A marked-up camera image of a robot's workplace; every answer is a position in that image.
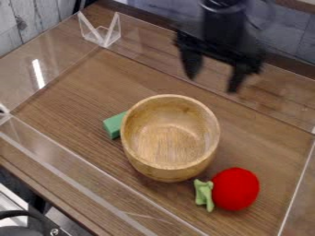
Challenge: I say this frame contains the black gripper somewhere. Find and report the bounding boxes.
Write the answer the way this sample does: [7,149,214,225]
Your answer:
[175,10,266,93]

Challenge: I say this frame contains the red plush fruit green stem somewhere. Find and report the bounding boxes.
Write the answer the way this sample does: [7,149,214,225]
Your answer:
[194,167,261,212]

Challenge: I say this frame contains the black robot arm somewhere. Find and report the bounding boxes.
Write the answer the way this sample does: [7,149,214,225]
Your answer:
[175,0,266,93]

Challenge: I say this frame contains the wooden bowl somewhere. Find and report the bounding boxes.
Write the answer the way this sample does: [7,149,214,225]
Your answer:
[121,94,221,183]

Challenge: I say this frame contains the green rectangular block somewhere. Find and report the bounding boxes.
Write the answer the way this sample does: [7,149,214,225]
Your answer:
[103,112,126,139]

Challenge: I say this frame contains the clear acrylic corner bracket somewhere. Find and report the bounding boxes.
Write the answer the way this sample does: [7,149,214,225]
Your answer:
[78,12,121,48]

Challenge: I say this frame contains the clear acrylic front wall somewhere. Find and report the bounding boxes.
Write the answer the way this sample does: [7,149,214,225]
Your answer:
[0,114,209,236]

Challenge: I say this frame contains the black metal table bracket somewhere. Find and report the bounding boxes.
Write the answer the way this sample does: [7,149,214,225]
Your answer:
[27,206,71,236]

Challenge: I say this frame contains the black cable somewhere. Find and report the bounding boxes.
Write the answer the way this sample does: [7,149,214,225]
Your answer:
[0,210,49,236]

